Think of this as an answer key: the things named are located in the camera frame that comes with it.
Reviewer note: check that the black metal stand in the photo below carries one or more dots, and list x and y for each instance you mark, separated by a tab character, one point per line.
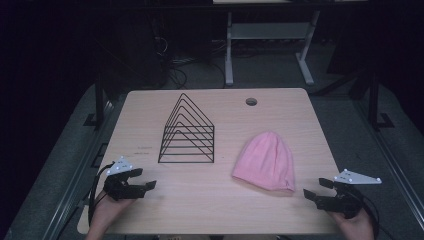
374	100
99	100

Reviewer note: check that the person's left hand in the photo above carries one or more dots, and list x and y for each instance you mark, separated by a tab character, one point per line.
108	208

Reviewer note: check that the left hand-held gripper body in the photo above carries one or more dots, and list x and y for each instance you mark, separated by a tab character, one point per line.
121	190

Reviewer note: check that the white metal desk frame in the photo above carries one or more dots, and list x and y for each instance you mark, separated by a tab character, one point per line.
270	31

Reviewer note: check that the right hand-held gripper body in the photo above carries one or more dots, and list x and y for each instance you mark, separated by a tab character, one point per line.
343	201

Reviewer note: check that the person's right hand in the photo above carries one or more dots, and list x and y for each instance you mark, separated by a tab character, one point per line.
355	228

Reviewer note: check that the pink knit beanie hat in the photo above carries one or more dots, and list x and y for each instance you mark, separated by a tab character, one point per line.
266	163

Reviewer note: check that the aluminium floor rail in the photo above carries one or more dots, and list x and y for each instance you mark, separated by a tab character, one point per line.
393	160
78	180

